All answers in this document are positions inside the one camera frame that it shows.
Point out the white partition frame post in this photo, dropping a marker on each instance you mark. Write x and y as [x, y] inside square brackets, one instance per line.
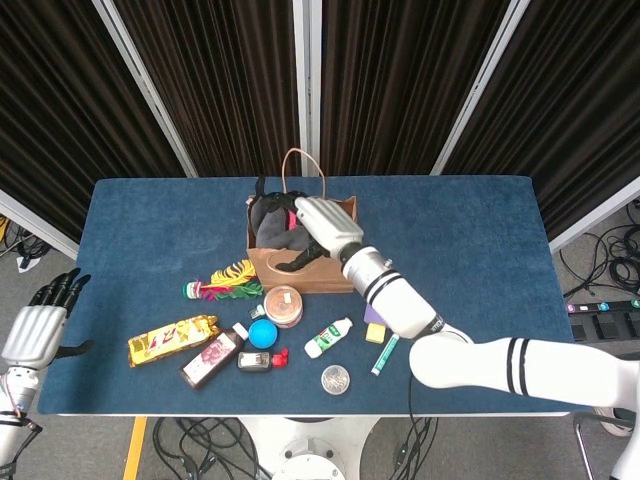
[306, 75]
[479, 85]
[145, 85]

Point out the blue ball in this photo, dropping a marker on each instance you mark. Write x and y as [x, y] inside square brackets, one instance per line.
[262, 334]

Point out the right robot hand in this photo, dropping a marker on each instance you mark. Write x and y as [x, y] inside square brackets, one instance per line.
[330, 225]

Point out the pink and black cloth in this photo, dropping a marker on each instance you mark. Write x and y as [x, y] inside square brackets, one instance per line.
[272, 225]

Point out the white green plastic bottle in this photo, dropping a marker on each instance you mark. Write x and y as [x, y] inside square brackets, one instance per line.
[327, 337]

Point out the black pleated curtain panel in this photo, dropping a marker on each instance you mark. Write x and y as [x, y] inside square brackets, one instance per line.
[225, 75]
[400, 75]
[575, 100]
[60, 100]

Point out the white paper scrap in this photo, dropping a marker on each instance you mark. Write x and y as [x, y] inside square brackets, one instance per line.
[27, 264]

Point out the yellow snack package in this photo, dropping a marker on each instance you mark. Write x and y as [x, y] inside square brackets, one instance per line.
[170, 340]

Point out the round pink jar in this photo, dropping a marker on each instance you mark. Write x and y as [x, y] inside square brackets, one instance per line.
[283, 306]

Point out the brown floral label bottle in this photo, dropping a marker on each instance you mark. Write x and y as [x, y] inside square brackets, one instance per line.
[210, 357]

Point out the white partition base rail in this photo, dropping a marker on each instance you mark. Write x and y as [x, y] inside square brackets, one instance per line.
[35, 225]
[595, 220]

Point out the white table pedestal base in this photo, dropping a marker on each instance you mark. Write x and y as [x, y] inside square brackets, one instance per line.
[310, 440]

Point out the small dark red-capped bottle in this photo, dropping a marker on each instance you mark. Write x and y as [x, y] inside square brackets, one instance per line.
[255, 360]

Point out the white sneaker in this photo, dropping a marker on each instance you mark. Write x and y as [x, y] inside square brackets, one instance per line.
[612, 424]

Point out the colourful feather shuttlecock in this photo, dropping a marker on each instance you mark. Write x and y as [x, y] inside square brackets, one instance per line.
[232, 277]

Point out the brown paper bag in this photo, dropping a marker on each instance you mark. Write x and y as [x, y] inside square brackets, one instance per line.
[320, 280]

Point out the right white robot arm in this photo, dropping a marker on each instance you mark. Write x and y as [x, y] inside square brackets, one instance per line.
[395, 300]

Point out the green marker pen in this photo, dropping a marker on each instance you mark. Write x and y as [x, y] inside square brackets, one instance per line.
[385, 356]

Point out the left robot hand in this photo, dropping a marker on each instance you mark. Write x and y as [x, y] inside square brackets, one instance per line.
[35, 332]

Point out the blue table mat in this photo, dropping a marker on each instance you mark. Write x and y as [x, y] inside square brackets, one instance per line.
[150, 225]

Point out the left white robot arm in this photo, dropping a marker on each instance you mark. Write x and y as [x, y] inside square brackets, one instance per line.
[15, 400]

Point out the pale yellow cube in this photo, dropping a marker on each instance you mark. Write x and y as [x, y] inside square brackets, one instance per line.
[375, 334]

